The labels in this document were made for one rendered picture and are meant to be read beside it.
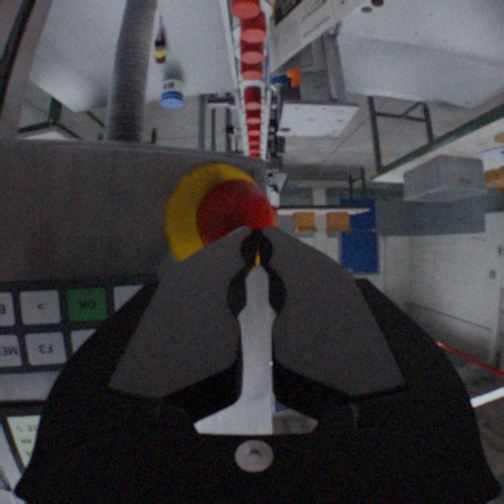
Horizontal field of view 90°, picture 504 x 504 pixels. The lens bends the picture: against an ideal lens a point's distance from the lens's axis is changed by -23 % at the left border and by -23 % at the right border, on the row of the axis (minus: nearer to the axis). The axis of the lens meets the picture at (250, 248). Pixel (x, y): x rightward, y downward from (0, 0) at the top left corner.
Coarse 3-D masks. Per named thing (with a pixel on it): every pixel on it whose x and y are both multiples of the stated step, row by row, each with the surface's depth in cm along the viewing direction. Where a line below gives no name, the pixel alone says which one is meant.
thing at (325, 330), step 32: (288, 256) 10; (320, 256) 10; (288, 288) 9; (320, 288) 9; (352, 288) 9; (288, 320) 8; (320, 320) 8; (352, 320) 8; (288, 352) 7; (320, 352) 7; (352, 352) 7; (384, 352) 7; (288, 384) 7; (320, 384) 6; (352, 384) 6; (384, 384) 6; (320, 416) 7
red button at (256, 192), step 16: (208, 192) 14; (224, 192) 14; (240, 192) 14; (256, 192) 14; (208, 208) 14; (224, 208) 14; (240, 208) 14; (256, 208) 14; (272, 208) 16; (208, 224) 14; (224, 224) 13; (240, 224) 14; (256, 224) 14; (272, 224) 15; (208, 240) 14
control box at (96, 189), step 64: (0, 192) 10; (64, 192) 12; (128, 192) 13; (192, 192) 15; (0, 256) 10; (64, 256) 12; (128, 256) 13; (256, 320) 17; (0, 384) 10; (256, 384) 17; (0, 448) 9
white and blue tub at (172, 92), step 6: (162, 84) 88; (168, 84) 86; (174, 84) 86; (180, 84) 88; (162, 90) 87; (168, 90) 86; (174, 90) 86; (180, 90) 88; (162, 96) 87; (168, 96) 86; (174, 96) 87; (180, 96) 88; (162, 102) 88; (168, 102) 89; (174, 102) 89; (180, 102) 89
